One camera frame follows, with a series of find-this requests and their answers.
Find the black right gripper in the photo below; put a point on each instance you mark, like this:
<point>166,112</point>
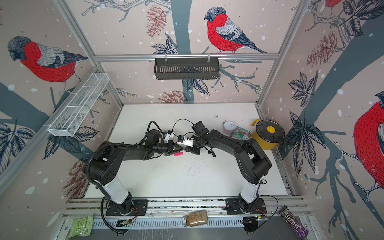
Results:
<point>191,149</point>

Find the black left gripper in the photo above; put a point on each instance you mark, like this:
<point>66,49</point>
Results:
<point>171,148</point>

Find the pink usb drive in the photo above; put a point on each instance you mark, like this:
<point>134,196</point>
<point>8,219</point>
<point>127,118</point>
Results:
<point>178,154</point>

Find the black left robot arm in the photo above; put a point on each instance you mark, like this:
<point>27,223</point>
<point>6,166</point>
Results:
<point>102,169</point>

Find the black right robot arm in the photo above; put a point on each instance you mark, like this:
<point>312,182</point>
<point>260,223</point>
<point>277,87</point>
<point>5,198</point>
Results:
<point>252,162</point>

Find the green candy packet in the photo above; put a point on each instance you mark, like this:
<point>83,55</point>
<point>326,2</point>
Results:
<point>241,134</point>

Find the glass jar with grains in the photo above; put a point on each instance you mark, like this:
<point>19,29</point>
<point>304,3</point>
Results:
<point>195,219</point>

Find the yellow toy pot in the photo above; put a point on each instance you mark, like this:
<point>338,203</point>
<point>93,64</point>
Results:
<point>268,134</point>

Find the green snack bag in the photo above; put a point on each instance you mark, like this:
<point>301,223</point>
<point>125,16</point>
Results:
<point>81,227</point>

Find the purple candy bar pack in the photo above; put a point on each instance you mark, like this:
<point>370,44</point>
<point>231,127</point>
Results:
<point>297,227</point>

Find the black wire basket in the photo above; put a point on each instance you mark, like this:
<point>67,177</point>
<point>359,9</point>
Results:
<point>187,69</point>

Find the white wire shelf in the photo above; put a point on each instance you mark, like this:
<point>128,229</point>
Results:
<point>74,113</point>

